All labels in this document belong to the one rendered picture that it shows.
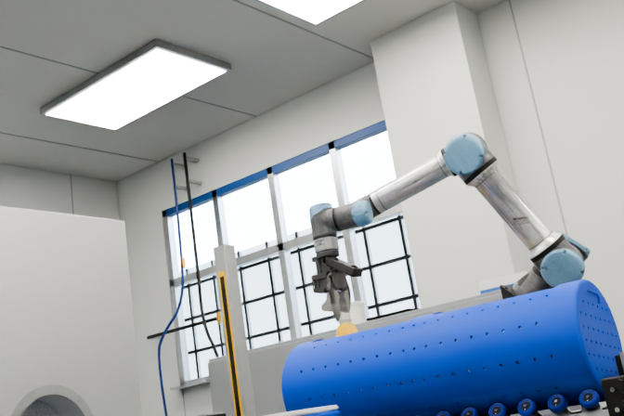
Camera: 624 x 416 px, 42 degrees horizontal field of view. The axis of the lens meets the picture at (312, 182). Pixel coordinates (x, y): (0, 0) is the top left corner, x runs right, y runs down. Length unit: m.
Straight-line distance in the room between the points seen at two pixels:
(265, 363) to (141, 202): 3.20
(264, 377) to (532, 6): 2.82
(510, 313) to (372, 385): 0.42
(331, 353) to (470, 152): 0.68
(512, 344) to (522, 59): 3.55
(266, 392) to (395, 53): 2.35
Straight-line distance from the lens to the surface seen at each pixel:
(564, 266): 2.39
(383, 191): 2.59
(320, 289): 2.50
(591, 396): 1.98
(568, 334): 1.95
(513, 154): 5.27
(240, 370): 3.08
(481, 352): 2.04
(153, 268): 7.30
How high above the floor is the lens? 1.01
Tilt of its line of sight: 16 degrees up
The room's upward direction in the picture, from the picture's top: 9 degrees counter-clockwise
